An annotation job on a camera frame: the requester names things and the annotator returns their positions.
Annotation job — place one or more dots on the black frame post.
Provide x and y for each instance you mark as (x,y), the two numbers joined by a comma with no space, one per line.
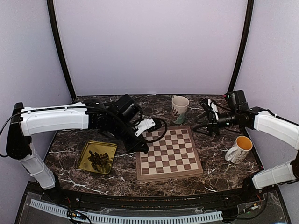
(243,43)
(59,48)

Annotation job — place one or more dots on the black front rail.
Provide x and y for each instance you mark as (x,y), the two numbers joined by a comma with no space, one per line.
(93,201)

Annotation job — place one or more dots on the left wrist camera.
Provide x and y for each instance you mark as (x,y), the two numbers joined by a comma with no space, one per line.
(143,126)

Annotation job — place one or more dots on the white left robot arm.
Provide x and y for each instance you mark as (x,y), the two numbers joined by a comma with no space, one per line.
(114,118)

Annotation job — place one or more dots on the right black frame post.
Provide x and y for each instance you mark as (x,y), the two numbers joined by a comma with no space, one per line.
(243,43)

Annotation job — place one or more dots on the wooden chess board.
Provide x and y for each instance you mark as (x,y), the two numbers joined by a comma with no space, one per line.
(174,156)

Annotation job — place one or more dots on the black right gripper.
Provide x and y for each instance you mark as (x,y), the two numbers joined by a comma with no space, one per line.
(212,125)

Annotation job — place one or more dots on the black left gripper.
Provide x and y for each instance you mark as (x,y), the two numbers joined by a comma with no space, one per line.
(133,147)

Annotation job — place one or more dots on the white mug orange inside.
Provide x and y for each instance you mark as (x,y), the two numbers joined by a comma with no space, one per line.
(238,152)

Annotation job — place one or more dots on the cream floral mug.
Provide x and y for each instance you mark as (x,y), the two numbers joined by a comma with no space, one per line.
(179,108)

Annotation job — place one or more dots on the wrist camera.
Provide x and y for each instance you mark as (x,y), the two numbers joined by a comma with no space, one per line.
(143,126)
(208,105)

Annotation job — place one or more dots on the left black frame post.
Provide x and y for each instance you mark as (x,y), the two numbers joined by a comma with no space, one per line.
(59,48)

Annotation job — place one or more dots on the gold metal tray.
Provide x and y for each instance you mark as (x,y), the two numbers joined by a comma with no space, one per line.
(100,148)

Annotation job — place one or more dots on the white slotted cable duct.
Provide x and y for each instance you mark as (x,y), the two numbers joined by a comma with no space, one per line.
(110,216)

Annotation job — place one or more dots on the pile of dark chess pieces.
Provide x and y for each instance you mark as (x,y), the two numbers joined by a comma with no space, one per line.
(98,160)

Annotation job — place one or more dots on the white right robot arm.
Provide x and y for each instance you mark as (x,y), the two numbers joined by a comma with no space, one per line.
(255,118)

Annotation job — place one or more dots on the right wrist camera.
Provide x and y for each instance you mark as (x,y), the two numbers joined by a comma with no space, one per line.
(208,105)

